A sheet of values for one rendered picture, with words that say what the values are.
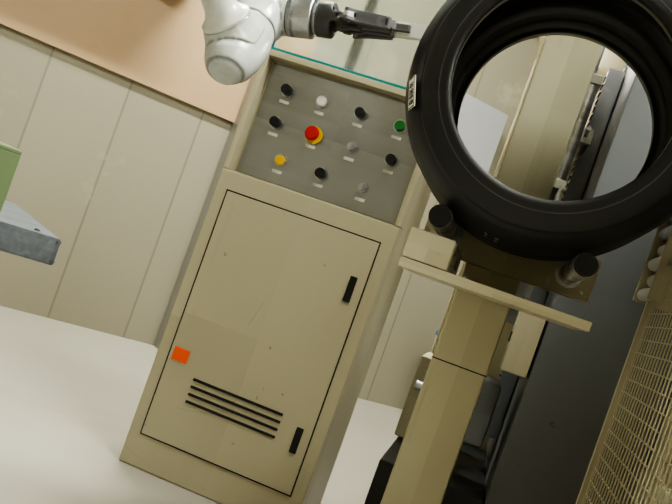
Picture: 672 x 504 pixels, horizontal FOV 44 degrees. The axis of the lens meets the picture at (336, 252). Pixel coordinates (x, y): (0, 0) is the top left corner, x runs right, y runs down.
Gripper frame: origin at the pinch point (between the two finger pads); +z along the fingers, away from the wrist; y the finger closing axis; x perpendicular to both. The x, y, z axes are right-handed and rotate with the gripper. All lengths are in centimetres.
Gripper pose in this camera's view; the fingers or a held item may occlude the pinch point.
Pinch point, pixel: (411, 31)
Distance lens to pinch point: 176.6
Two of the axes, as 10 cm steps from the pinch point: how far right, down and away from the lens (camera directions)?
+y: 1.9, 0.8, 9.8
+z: 9.6, 1.9, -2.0
